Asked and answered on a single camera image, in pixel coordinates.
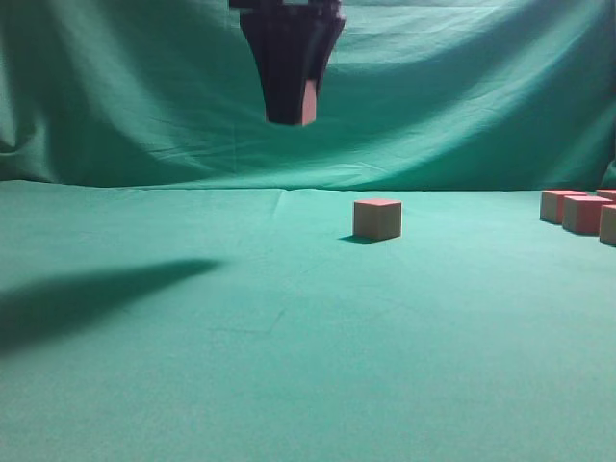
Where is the green cloth backdrop and cover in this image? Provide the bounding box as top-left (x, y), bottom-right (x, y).
top-left (1, 1), bottom-right (615, 461)

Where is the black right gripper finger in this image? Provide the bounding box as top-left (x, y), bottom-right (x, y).
top-left (307, 1), bottom-right (346, 103)

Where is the placed pink cube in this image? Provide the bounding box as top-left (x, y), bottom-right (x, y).
top-left (352, 198), bottom-right (402, 241)
top-left (299, 80), bottom-right (318, 126)

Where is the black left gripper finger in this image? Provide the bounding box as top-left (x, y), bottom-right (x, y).
top-left (240, 1), bottom-right (309, 126)

